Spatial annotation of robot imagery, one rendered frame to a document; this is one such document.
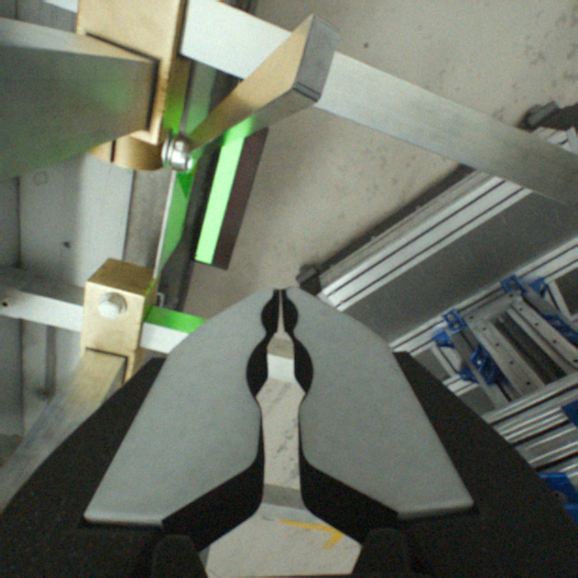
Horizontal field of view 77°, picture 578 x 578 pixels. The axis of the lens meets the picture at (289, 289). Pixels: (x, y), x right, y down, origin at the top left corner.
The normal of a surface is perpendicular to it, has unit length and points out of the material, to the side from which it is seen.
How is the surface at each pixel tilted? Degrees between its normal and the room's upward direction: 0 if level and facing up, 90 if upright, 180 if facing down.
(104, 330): 0
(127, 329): 0
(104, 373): 90
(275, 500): 90
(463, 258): 0
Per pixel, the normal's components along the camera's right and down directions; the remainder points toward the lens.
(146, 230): 0.02, 0.50
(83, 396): 0.33, -0.82
